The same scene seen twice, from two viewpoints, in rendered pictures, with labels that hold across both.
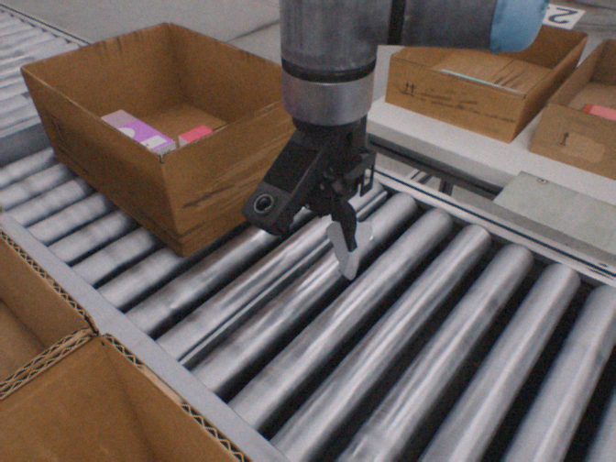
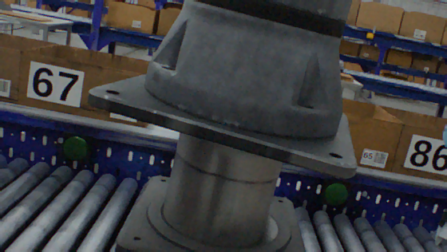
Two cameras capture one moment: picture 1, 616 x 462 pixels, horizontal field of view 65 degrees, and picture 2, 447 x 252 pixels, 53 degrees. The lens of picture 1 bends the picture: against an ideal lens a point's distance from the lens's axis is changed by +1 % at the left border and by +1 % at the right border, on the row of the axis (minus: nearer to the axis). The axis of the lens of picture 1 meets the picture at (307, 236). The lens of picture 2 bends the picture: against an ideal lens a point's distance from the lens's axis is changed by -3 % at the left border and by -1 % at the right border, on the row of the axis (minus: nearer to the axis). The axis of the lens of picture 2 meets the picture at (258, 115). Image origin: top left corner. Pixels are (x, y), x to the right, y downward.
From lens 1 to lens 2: 1.46 m
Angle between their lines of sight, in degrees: 111
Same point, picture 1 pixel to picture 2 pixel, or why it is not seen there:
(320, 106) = not seen: outside the picture
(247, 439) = (385, 175)
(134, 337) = (428, 183)
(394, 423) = (373, 237)
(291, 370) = (411, 240)
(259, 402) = (405, 231)
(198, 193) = not seen: outside the picture
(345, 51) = not seen: outside the picture
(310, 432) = (386, 230)
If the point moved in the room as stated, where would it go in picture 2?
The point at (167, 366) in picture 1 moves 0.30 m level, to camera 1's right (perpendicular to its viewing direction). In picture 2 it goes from (414, 180) to (361, 192)
